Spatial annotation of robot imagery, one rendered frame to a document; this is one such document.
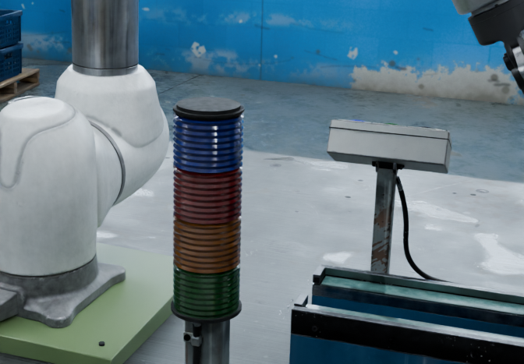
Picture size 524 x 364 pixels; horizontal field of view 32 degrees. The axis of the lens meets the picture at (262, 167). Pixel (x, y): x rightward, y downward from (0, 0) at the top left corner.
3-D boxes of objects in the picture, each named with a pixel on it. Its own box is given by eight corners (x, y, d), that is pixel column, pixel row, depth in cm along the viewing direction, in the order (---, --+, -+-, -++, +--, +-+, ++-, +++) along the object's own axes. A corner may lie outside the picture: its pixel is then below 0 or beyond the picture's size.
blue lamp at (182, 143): (252, 158, 79) (253, 108, 78) (229, 178, 74) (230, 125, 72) (188, 151, 81) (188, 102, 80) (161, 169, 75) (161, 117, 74)
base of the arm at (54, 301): (-70, 315, 122) (-73, 278, 120) (26, 253, 142) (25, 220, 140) (46, 344, 116) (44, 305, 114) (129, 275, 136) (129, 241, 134)
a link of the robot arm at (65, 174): (-42, 265, 124) (-54, 111, 117) (32, 219, 140) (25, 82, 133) (61, 286, 119) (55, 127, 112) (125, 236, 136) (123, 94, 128)
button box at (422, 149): (448, 174, 131) (453, 139, 132) (445, 165, 125) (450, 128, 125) (334, 161, 136) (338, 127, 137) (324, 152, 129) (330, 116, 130)
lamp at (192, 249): (249, 253, 82) (250, 206, 81) (227, 279, 76) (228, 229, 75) (188, 245, 84) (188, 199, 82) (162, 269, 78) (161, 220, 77)
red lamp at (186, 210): (250, 206, 81) (252, 158, 79) (228, 229, 75) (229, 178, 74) (188, 199, 82) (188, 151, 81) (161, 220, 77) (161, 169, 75)
